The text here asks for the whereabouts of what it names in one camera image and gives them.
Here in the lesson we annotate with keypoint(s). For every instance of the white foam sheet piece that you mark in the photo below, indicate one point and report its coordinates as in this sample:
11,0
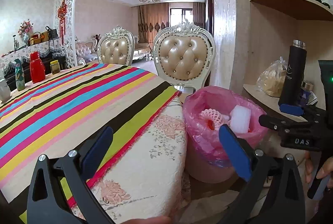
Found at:
240,119

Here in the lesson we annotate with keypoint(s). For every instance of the red chinese knot ornament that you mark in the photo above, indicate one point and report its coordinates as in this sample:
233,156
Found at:
61,13

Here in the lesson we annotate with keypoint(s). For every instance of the striped colourful tablecloth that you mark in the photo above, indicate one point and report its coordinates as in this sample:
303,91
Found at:
60,113

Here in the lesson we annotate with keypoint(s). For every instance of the flower vase pink flowers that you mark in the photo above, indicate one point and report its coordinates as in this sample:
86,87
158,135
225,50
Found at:
25,30

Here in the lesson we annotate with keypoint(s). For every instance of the green snack bag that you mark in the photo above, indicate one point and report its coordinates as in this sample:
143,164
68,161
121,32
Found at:
19,75

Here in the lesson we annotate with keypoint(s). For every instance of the person right hand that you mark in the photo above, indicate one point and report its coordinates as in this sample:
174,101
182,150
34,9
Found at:
324,171

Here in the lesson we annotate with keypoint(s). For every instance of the red thermos jug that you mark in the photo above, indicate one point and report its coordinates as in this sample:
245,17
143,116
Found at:
37,69

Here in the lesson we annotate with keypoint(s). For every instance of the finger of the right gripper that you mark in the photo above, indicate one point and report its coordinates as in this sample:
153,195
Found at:
273,123
291,110

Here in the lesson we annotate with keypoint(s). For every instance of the brown curtains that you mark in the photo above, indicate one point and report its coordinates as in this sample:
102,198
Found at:
155,17

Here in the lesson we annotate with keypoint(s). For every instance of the lace covered sideboard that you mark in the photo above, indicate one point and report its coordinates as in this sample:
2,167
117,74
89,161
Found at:
48,52

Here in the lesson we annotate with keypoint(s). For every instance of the pink lined trash bin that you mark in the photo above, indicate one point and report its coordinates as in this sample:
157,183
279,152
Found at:
206,160

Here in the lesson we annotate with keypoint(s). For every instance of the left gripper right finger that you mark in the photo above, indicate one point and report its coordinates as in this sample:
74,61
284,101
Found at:
273,192

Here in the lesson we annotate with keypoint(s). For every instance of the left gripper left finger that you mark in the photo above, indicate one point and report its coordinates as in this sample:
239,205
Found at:
58,192

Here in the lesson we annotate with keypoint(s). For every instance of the beige tufted chair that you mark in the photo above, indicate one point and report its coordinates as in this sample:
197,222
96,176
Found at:
116,47
184,54

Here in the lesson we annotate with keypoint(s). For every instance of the pink foam fruit net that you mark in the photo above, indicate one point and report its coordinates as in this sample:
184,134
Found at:
214,118

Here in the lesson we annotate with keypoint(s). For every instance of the floral cream under tablecloth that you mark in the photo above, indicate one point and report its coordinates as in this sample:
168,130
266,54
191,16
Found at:
149,180

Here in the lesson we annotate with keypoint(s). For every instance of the black handbag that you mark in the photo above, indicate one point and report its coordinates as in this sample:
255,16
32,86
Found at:
52,33

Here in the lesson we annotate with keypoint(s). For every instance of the white carved screen panel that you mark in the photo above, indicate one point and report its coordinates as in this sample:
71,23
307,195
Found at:
69,45

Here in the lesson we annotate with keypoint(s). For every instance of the small yellow lid jar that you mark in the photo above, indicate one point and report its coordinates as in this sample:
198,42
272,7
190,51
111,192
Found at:
55,67

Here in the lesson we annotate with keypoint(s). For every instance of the black thermos bottle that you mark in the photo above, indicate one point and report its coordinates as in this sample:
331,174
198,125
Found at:
295,73

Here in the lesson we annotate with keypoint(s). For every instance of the person left hand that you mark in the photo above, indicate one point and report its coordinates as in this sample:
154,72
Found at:
153,220

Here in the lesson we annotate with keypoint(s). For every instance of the plastic bag of food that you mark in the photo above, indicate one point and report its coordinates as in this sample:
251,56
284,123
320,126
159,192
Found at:
271,81

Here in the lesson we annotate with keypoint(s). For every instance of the ornate sofa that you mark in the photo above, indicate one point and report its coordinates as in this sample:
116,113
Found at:
86,51

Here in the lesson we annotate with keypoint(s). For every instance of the wooden corner shelf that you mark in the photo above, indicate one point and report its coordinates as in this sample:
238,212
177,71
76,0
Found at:
299,9

